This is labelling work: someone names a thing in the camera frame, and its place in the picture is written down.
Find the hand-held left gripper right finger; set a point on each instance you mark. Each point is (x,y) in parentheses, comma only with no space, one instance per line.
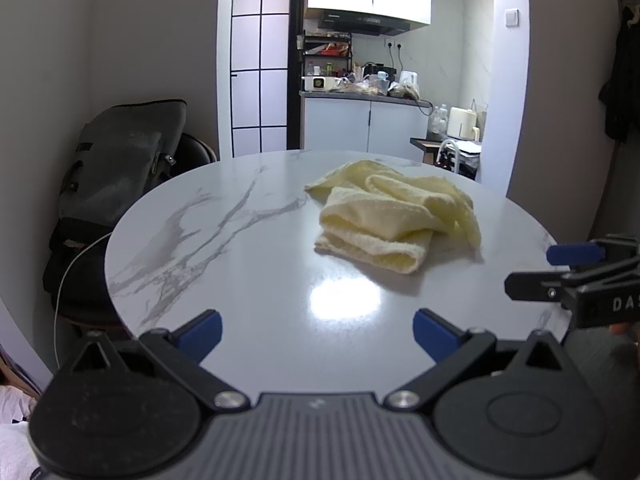
(432,332)

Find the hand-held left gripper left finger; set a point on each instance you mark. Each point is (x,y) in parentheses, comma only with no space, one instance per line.
(202,332)

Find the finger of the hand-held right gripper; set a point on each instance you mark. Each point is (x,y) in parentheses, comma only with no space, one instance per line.
(530,285)
(570,254)

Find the yellow towel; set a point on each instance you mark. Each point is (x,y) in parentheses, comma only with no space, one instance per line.
(390,220)

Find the white metal stand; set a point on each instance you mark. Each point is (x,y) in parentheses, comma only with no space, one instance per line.
(450,147)

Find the dark hanging clothing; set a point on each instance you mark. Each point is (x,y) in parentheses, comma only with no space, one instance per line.
(625,100)

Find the cream air fryer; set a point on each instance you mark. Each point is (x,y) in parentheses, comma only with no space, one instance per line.
(460,122)

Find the wooden side table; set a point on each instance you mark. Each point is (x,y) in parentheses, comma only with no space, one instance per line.
(425,146)

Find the black chair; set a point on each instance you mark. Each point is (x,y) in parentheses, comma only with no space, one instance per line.
(192,155)

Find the clear plastic bottles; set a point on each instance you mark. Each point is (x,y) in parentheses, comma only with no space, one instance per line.
(437,122)

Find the grey backpack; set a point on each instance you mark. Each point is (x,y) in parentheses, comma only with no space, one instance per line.
(120,160)

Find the white cloth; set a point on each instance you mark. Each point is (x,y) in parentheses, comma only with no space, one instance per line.
(12,440)

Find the white kitchen base cabinet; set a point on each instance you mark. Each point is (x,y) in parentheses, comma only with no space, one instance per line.
(340,125)

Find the plastic food bag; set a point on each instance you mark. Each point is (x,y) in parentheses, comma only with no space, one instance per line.
(404,91)

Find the white kettle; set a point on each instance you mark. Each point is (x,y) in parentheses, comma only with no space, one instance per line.
(409,78)

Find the black countertop appliance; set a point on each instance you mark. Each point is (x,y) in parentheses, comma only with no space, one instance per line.
(377,69)

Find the white countertop appliance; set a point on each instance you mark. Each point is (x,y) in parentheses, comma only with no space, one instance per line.
(320,83)

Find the black spice rack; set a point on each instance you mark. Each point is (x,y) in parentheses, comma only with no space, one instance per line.
(327,50)

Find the black-framed glass door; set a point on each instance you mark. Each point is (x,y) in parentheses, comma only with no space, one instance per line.
(260,35)

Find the black range hood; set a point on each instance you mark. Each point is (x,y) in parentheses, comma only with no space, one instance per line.
(360,21)

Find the white light switch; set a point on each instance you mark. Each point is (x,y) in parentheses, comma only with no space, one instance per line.
(512,18)

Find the white wall socket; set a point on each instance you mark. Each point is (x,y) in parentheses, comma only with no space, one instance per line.
(394,43)

